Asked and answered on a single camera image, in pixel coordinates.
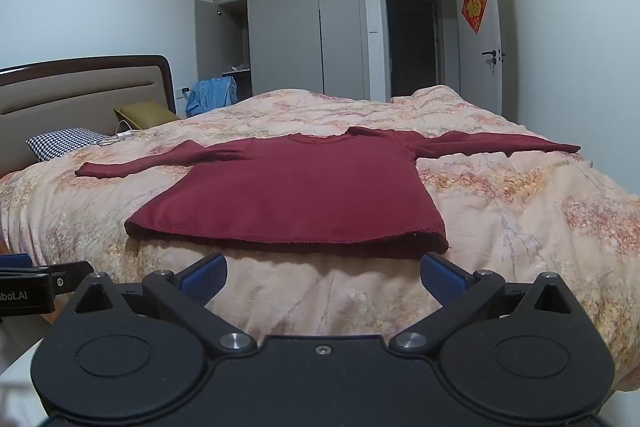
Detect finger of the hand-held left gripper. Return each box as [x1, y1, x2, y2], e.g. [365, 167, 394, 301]
[0, 253, 96, 295]

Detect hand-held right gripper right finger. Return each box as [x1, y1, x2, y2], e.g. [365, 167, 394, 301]
[390, 252, 583, 358]

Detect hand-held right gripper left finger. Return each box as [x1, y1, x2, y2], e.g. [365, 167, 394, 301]
[64, 252, 258, 358]

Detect dark red sweater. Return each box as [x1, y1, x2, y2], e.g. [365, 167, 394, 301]
[75, 126, 582, 260]

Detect floral pink blanket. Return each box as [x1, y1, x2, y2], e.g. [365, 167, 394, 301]
[0, 84, 640, 393]

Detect houndstooth pillow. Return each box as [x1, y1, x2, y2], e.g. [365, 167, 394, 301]
[26, 128, 113, 159]

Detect olive green pillow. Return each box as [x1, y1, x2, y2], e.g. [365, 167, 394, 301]
[114, 102, 181, 131]

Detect beige padded bed headboard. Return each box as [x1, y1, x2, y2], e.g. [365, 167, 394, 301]
[0, 55, 182, 178]

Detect blue garment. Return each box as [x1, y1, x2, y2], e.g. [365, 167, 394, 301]
[186, 77, 238, 118]

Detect white room door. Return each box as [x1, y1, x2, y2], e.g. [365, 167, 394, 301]
[454, 0, 503, 115]

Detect grey built-in wardrobe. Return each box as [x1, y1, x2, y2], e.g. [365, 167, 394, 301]
[194, 0, 371, 102]

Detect red diamond door decoration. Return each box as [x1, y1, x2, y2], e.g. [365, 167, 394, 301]
[460, 0, 489, 35]

